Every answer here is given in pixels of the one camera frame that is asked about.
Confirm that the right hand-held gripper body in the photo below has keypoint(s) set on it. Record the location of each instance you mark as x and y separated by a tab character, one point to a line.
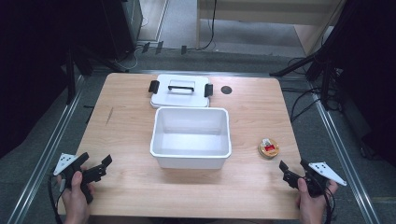
327	172

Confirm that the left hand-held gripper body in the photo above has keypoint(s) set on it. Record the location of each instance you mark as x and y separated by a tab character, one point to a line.
66	161

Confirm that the round yellow tin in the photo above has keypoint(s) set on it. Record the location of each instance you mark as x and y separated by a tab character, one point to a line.
268	148

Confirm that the white plastic storage box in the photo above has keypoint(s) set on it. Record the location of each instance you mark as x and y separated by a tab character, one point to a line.
190	137

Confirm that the person's right hand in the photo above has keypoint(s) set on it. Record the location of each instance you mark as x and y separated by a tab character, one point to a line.
311	205

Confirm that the person's left hand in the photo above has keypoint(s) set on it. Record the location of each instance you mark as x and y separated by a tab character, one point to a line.
75	199

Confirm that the black metal stand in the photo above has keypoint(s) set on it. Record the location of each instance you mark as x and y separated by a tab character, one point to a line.
71	74

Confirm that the black round table grommet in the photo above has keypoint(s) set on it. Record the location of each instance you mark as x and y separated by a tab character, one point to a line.
226	90

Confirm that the black tripod stand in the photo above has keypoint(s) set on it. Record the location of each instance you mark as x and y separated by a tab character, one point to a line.
317	65

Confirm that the black tape strip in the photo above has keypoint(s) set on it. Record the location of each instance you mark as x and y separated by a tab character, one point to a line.
145	47
159	47
184	49

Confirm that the dark cabinet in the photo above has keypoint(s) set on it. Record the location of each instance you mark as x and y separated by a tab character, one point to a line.
118	28

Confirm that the light wooden furniture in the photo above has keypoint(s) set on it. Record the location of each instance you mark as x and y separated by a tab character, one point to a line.
267	14

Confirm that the aluminium floor rail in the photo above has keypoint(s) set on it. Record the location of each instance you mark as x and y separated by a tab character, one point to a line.
199	72
342	152
46	152

